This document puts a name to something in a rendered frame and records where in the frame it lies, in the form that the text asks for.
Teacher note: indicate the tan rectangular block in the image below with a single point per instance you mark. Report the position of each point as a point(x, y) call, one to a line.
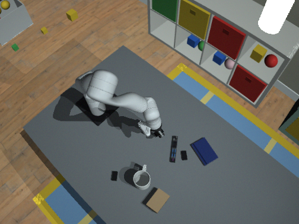
point(157, 201)

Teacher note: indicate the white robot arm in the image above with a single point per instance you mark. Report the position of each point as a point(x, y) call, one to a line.
point(100, 91)

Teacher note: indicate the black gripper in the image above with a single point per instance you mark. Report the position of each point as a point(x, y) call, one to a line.
point(158, 132)

